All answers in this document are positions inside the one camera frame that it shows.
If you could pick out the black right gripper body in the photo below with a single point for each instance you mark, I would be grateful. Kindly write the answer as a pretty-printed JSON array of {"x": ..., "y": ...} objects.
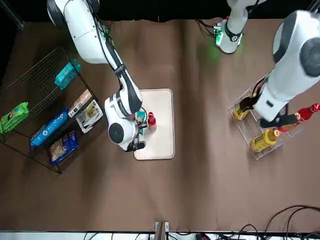
[{"x": 142, "y": 125}]

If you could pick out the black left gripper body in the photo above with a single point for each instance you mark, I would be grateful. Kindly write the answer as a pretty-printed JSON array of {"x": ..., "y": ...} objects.
[{"x": 272, "y": 122}]

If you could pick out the teal chips bag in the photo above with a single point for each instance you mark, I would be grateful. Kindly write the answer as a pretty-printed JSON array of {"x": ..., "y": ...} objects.
[
  {"x": 65, "y": 76},
  {"x": 141, "y": 115}
]

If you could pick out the white rectangular tray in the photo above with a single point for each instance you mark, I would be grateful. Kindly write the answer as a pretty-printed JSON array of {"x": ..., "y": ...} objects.
[{"x": 160, "y": 140}]

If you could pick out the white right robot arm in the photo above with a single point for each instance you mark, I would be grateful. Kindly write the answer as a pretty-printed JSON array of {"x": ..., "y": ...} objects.
[{"x": 82, "y": 30}]

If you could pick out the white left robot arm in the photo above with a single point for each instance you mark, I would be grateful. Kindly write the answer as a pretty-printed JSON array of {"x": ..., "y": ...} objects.
[{"x": 287, "y": 75}]

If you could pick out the clear acrylic shelf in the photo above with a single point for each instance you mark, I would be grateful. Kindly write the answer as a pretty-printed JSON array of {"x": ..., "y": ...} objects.
[{"x": 247, "y": 130}]

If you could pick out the yellow label drink bottle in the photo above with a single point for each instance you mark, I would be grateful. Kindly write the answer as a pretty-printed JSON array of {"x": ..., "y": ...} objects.
[
  {"x": 262, "y": 142},
  {"x": 241, "y": 112}
]

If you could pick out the white yellow snack box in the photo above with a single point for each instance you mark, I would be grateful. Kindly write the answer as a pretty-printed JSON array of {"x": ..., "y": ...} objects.
[{"x": 90, "y": 116}]

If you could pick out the blue beige cracker packet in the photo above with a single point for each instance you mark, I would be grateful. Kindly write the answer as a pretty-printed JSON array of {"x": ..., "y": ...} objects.
[{"x": 62, "y": 148}]

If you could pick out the long blue biscuit packet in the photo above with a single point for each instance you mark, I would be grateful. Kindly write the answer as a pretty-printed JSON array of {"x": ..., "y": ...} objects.
[{"x": 50, "y": 127}]

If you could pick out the green snack packet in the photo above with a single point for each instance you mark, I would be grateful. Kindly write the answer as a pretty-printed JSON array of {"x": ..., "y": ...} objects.
[{"x": 15, "y": 116}]

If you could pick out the aluminium frame post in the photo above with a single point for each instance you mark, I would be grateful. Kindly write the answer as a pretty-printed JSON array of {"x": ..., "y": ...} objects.
[{"x": 162, "y": 230}]

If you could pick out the aluminium corner rail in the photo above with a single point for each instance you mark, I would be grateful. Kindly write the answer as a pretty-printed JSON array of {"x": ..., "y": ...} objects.
[{"x": 11, "y": 12}]

